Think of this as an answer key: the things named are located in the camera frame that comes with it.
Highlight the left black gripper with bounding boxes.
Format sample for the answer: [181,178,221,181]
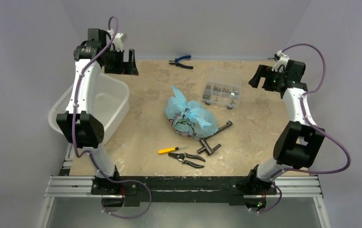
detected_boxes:
[103,47,138,75]

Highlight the white plastic basin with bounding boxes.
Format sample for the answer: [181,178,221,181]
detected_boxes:
[48,73,130,144]

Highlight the light blue plastic bag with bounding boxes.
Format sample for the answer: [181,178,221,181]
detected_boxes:
[164,86,219,139]

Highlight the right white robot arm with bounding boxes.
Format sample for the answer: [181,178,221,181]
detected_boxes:
[246,59,324,193]

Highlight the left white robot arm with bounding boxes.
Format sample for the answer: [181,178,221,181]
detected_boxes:
[56,28,139,194]

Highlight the clear plastic screw box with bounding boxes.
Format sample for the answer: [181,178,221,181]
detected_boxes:
[201,66,243,110]

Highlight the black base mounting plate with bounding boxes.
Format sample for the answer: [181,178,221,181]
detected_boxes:
[91,176,277,208]

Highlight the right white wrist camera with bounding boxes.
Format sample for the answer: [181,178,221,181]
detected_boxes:
[272,50,290,72]

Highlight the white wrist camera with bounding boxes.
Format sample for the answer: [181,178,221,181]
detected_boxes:
[110,33,127,51]
[272,50,290,72]

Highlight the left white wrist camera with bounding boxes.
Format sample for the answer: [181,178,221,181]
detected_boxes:
[110,33,127,51]

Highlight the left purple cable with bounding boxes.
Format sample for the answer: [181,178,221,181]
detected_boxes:
[72,16,153,220]

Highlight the blue handled pliers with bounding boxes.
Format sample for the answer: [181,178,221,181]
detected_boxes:
[169,55,194,70]

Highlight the yellow handled screwdriver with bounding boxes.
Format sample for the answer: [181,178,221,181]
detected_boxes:
[158,146,187,154]

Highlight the dark metal crank handle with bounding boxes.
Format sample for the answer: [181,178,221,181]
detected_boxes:
[197,121,234,156]

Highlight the black handled pliers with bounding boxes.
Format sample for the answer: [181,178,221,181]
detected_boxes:
[168,152,206,169]

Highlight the aluminium extrusion rail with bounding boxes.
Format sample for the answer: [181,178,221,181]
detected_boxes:
[44,142,324,199]

